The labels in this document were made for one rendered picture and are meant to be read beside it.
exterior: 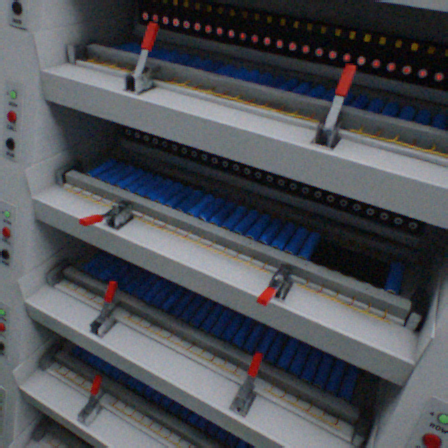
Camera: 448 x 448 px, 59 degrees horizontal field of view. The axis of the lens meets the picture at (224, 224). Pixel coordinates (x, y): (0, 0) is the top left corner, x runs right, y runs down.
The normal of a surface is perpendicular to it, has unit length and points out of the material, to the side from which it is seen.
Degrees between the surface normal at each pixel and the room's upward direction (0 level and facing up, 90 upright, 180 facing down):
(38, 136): 90
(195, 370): 19
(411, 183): 109
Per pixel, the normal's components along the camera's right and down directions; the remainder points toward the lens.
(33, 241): 0.88, 0.34
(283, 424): 0.08, -0.79
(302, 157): -0.47, 0.51
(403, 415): -0.41, 0.22
